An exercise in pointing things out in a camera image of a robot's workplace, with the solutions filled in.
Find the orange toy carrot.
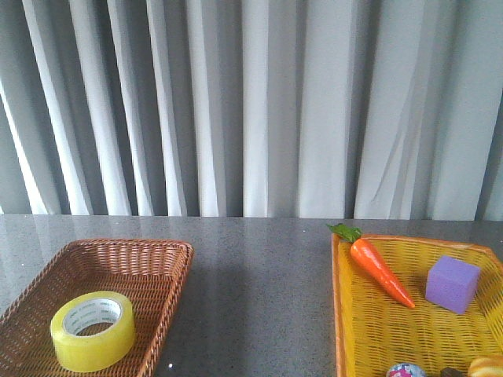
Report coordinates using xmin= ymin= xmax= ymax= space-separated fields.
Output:
xmin=327 ymin=223 xmax=416 ymax=309

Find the yellow packing tape roll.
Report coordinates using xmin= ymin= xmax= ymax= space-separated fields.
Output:
xmin=50 ymin=291 xmax=136 ymax=372

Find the yellow toy bread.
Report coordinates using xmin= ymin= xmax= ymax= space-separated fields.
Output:
xmin=468 ymin=355 xmax=503 ymax=377

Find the brown wicker basket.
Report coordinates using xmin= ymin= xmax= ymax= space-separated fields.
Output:
xmin=1 ymin=239 xmax=194 ymax=376

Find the grey pleated curtain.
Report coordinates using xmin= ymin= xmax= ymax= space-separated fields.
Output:
xmin=1 ymin=1 xmax=502 ymax=221

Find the purple foam cube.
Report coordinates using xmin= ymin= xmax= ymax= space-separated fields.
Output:
xmin=425 ymin=255 xmax=481 ymax=314

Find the brown toy animal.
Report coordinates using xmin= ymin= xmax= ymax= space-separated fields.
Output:
xmin=440 ymin=367 xmax=468 ymax=377

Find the yellow woven plastic basket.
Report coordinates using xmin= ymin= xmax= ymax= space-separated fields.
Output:
xmin=332 ymin=235 xmax=502 ymax=376

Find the small labelled jar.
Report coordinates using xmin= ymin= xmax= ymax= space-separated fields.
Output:
xmin=386 ymin=362 xmax=427 ymax=377

